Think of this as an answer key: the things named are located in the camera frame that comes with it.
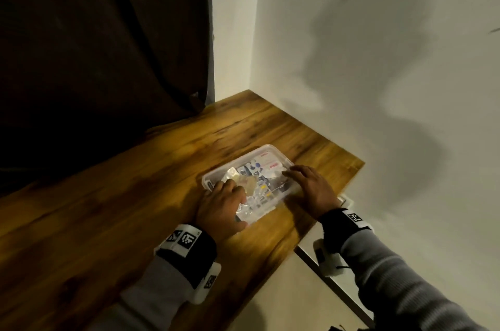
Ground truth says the person's right hand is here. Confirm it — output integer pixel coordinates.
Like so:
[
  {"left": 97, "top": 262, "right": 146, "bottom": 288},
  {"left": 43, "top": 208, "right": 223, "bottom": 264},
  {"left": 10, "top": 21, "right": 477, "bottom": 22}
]
[{"left": 281, "top": 165, "right": 340, "bottom": 222}]

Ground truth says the dark brown curtain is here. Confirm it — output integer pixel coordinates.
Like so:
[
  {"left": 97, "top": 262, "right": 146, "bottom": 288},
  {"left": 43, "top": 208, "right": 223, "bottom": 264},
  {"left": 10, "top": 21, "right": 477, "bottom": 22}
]
[{"left": 0, "top": 0, "right": 216, "bottom": 196}]

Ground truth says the silver blister pack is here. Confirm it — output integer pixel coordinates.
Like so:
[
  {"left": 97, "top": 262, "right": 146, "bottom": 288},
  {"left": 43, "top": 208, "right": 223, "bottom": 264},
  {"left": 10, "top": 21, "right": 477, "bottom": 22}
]
[{"left": 220, "top": 167, "right": 241, "bottom": 184}]

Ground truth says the white packet with red label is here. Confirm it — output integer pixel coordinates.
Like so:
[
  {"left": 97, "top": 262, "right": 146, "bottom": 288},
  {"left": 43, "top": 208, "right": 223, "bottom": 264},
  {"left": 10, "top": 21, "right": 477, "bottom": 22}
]
[{"left": 259, "top": 153, "right": 284, "bottom": 172}]

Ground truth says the person's right forearm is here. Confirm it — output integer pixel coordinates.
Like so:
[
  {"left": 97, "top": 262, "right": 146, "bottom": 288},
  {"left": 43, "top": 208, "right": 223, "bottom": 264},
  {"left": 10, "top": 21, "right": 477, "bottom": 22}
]
[{"left": 339, "top": 230, "right": 491, "bottom": 331}]

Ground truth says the clear plastic container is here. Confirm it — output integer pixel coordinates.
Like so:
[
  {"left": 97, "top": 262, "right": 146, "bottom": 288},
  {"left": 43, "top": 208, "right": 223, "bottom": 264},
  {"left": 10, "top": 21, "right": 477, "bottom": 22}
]
[{"left": 202, "top": 144, "right": 298, "bottom": 226}]

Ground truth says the black wrist band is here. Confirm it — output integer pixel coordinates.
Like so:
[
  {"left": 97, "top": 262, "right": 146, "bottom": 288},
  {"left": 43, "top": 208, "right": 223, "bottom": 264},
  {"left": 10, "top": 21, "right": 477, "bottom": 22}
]
[
  {"left": 312, "top": 207, "right": 374, "bottom": 279},
  {"left": 154, "top": 224, "right": 222, "bottom": 305}
]

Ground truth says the person's left forearm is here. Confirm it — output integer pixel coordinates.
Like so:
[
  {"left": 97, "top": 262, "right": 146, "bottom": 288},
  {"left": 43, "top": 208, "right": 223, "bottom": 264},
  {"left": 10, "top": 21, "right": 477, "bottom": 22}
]
[{"left": 84, "top": 256, "right": 198, "bottom": 331}]

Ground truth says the beige translucent packet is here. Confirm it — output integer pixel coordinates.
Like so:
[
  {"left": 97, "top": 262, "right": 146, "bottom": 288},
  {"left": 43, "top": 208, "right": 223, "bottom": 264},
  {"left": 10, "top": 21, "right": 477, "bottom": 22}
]
[{"left": 236, "top": 175, "right": 259, "bottom": 197}]

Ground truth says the black left wrist band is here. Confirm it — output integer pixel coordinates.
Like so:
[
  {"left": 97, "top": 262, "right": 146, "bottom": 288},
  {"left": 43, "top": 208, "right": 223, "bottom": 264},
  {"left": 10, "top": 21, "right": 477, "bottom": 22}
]
[{"left": 154, "top": 224, "right": 222, "bottom": 305}]

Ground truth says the black right wrist band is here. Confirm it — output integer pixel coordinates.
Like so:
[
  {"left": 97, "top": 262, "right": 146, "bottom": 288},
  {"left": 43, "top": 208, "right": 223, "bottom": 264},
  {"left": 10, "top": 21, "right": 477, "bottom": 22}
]
[{"left": 312, "top": 207, "right": 374, "bottom": 279}]

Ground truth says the person's left hand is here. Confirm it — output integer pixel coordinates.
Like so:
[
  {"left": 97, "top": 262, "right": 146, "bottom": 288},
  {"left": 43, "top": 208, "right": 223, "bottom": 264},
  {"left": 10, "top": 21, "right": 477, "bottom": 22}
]
[{"left": 195, "top": 180, "right": 249, "bottom": 244}]

